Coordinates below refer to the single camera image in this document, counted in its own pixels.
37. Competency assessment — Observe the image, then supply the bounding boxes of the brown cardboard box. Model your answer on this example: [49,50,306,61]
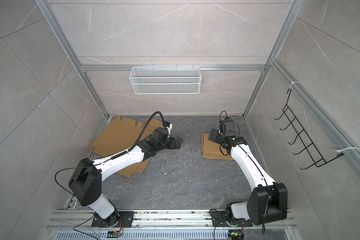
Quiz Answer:
[202,133,233,161]

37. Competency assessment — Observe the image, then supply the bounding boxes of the cardboard stack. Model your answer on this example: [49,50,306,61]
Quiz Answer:
[88,116,163,178]

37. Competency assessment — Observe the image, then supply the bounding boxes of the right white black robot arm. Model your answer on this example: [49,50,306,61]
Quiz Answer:
[208,117,288,226]

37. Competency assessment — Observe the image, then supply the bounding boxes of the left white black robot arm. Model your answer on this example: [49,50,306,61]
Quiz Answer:
[68,127,183,221]

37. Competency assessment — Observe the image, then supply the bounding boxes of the right small circuit board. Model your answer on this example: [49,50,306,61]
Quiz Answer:
[228,230,244,240]

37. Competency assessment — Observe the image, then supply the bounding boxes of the small circuit board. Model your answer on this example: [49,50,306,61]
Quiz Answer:
[228,230,244,240]
[107,230,123,239]

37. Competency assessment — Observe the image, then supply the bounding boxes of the left small circuit board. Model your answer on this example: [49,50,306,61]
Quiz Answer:
[107,230,123,239]

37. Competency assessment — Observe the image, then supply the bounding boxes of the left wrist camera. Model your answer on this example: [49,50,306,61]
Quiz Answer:
[163,121,173,135]

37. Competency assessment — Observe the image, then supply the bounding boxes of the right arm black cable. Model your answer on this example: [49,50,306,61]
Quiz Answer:
[211,110,271,240]

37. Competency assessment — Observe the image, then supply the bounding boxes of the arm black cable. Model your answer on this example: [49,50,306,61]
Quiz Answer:
[211,110,271,240]
[54,111,166,240]

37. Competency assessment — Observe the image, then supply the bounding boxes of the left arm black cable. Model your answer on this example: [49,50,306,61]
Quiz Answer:
[54,111,166,240]

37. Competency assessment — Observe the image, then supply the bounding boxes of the white wire mesh basket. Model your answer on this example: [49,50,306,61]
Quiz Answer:
[129,67,202,95]

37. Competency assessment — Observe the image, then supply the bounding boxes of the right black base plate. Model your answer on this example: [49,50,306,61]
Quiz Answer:
[209,209,253,228]

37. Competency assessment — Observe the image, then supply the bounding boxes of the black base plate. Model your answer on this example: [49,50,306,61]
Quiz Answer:
[209,209,253,228]
[91,211,135,228]

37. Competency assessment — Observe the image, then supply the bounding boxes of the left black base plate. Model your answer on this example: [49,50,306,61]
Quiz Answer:
[91,211,135,228]

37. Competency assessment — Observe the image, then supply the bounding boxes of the black wire hook rack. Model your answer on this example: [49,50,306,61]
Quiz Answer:
[274,89,344,171]

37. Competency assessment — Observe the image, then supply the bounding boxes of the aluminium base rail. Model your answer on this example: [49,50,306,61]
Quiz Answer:
[46,209,298,231]

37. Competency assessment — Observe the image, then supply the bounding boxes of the slotted grey cable duct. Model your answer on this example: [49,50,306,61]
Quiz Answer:
[54,230,231,240]

